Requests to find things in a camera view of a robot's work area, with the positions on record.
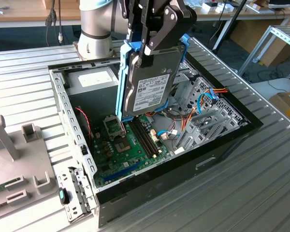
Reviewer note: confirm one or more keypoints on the silver card retention bracket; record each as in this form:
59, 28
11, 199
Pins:
73, 210

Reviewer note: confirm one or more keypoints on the grey parts rack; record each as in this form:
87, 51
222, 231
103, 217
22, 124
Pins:
26, 154

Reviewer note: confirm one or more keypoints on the blue expansion slot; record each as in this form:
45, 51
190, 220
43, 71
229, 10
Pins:
122, 172

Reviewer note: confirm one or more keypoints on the hard disk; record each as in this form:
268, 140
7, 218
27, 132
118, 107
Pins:
149, 87

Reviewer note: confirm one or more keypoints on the brown wooden box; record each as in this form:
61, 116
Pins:
60, 4

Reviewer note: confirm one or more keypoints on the CPU socket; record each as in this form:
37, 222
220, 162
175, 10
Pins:
122, 147

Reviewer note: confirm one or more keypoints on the aluminium profile frame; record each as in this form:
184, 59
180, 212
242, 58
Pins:
284, 34

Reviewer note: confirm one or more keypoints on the green RAM stick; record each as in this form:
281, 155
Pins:
0, 187

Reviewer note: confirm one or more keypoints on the grey power supply box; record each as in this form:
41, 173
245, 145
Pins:
94, 101

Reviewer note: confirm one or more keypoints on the green motherboard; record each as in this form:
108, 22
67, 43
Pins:
133, 157

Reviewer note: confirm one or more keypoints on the cardboard box with yellow tape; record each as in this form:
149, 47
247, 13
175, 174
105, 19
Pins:
287, 106

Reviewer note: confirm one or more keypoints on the black open PC case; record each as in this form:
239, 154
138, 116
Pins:
159, 183

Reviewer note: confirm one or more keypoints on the large brown cardboard box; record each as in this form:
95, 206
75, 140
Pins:
251, 36

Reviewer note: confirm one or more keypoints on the white side table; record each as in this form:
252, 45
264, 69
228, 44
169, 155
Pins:
280, 84

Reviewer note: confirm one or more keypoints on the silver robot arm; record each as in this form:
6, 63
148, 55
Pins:
94, 24

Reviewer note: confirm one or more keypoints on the small white box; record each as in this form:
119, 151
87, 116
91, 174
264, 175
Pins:
227, 8
209, 8

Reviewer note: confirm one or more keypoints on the black RAM slot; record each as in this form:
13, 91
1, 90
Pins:
150, 137
140, 137
146, 137
143, 137

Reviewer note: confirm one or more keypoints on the black stand pole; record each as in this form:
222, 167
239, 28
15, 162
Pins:
239, 9

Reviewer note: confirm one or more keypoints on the wooden desk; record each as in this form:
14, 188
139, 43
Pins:
26, 15
256, 14

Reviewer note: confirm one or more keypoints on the silver drive cage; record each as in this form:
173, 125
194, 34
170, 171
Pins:
186, 84

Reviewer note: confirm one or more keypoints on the black latch with teal button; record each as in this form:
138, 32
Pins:
66, 197

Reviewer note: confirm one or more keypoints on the silver metal disk bay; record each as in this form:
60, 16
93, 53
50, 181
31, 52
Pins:
191, 142

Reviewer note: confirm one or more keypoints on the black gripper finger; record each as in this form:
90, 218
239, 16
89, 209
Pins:
176, 24
131, 17

